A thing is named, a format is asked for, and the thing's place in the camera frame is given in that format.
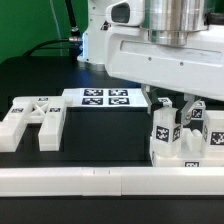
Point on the white tagged cube left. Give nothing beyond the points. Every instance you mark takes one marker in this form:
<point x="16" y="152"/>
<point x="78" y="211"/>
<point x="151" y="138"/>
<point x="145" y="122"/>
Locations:
<point x="164" y="102"/>

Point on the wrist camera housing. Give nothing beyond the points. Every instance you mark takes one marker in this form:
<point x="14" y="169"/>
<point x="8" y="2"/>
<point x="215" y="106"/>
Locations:
<point x="126" y="13"/>

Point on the white tagged cube right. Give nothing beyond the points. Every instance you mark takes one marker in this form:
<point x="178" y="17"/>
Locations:
<point x="198" y="116"/>

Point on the white chair seat part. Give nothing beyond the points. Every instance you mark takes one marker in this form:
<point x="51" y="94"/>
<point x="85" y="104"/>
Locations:
<point x="190" y="154"/>

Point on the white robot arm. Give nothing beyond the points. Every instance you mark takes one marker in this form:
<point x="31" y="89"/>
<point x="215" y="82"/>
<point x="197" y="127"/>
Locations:
<point x="172" y="44"/>

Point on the white tagged cube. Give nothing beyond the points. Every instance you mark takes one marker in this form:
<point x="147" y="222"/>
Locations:
<point x="198" y="116"/>
<point x="164" y="102"/>

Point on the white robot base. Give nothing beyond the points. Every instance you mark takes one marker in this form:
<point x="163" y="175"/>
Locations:
<point x="93" y="39"/>

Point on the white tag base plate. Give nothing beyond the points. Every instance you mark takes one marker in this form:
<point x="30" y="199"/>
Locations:
<point x="105" y="97"/>

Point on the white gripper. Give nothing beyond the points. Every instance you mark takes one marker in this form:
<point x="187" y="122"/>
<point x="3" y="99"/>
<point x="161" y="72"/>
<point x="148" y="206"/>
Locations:
<point x="196" y="68"/>

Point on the white front fence rail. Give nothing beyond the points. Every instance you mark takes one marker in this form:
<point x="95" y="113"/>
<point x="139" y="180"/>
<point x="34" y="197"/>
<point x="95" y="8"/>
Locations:
<point x="121" y="181"/>

